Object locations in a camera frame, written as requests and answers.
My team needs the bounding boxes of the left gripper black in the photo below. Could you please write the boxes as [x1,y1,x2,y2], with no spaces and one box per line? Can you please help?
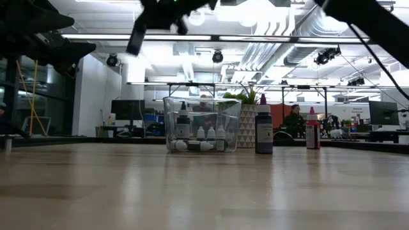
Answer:
[0,0,97,76]

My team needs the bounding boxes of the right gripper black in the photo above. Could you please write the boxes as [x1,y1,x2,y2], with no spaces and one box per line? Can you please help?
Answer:
[126,0,218,57]

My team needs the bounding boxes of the large black-capped colouring bottle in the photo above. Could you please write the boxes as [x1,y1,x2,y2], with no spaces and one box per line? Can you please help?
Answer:
[176,101,191,141]

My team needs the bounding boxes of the clear plastic container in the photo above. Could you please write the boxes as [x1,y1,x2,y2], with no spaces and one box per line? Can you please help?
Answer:
[162,96,243,153]

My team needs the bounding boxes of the large purple-capped colouring bottle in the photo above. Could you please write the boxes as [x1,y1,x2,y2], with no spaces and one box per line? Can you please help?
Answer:
[254,93,274,155]

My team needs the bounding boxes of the large pink-capped colouring bottle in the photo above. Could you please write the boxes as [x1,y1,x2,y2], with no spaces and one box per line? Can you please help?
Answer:
[305,106,321,150]

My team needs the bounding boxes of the black computer monitor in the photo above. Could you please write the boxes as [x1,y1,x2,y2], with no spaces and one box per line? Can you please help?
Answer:
[111,99,146,121]
[369,100,400,126]

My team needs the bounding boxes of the person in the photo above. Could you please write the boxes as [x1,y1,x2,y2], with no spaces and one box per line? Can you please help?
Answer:
[282,103,307,140]
[191,94,215,128]

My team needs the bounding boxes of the succulent in patterned pot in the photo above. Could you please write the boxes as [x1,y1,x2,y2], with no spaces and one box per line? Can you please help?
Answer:
[222,83,261,149]

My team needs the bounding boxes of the orange partition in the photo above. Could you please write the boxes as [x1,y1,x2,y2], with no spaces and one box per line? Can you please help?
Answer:
[270,103,293,128]

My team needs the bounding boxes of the black background rig frame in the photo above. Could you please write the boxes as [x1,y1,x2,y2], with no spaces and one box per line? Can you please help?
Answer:
[167,81,329,129]

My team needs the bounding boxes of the yellow extension cable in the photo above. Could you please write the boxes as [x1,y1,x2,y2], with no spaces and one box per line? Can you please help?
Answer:
[15,59,49,137]

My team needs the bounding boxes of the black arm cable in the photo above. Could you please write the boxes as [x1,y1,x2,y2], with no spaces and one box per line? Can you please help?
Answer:
[346,24,409,102]

